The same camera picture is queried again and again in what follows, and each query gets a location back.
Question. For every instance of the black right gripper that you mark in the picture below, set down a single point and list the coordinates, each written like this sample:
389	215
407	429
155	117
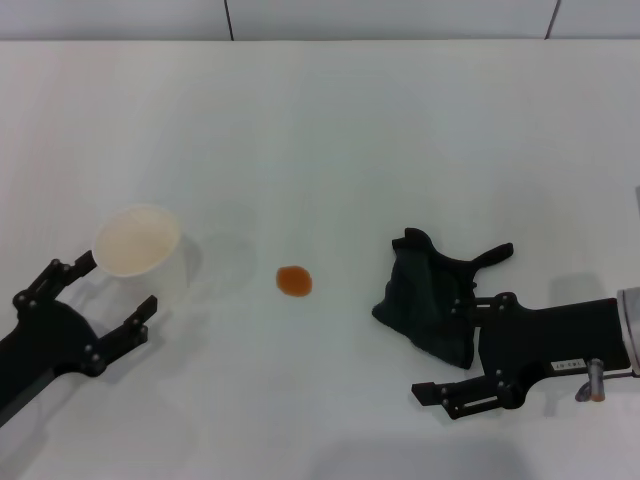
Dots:
560	335

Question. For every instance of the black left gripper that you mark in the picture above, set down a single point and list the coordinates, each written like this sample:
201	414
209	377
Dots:
45	340

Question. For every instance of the dark blue rag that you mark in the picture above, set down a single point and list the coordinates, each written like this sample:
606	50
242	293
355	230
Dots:
425	300

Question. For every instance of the white paper cup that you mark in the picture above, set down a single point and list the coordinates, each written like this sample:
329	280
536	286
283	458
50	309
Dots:
135	240

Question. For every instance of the brown water stain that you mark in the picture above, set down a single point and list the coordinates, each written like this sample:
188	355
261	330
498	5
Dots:
295	281

